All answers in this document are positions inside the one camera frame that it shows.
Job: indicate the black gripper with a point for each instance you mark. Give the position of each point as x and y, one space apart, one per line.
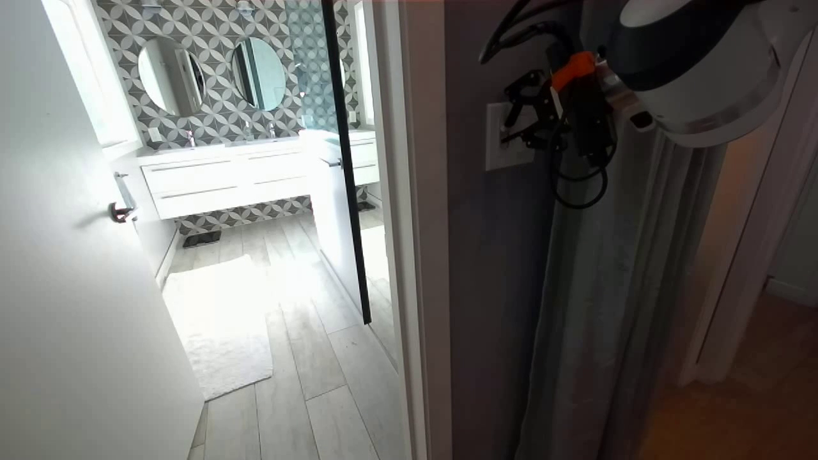
583 115

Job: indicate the white light switch plate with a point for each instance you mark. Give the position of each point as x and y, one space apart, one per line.
497 155

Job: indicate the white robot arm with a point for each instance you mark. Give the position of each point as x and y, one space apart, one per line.
716 77

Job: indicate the white bathtub surround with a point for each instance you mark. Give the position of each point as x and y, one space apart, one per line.
334 205

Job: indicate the grey curtain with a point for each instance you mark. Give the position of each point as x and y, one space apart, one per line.
596 340

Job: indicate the chrome faucet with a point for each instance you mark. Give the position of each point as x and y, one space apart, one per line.
192 136
272 128

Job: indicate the white hallway doorway trim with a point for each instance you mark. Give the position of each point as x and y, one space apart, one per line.
750 257

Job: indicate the white vanity cabinet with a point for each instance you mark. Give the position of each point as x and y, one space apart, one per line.
221 180

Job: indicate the white bath mat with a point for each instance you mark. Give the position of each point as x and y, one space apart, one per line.
219 332

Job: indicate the white door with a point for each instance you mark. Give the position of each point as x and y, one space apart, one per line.
53 257

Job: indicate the white bathroom door frame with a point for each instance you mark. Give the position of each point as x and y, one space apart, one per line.
417 257

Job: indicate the black shower glass frame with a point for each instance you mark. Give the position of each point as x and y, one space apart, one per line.
345 170

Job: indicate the round wall mirror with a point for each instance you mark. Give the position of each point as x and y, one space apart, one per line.
260 74
168 77

